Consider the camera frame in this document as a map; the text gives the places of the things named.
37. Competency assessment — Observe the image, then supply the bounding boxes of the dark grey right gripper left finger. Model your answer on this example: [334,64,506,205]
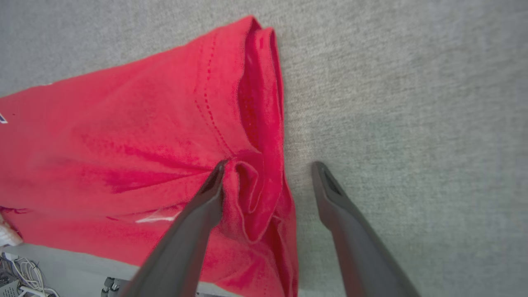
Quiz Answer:
[119,160,229,297]

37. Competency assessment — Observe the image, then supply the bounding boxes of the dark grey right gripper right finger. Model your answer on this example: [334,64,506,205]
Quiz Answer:
[311,161,422,297]

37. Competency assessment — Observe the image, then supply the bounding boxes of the red basketball jersey white sleeves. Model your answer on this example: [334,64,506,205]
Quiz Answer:
[0,16,299,297]

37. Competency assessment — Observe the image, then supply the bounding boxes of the grey metal fitting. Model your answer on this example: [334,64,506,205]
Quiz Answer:
[101,276,121,297]

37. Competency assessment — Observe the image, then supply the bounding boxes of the grey fabric sofa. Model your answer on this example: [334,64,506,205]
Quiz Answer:
[0,0,528,297]

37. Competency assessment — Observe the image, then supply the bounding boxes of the white cable bundle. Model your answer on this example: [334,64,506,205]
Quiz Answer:
[0,252,59,297]

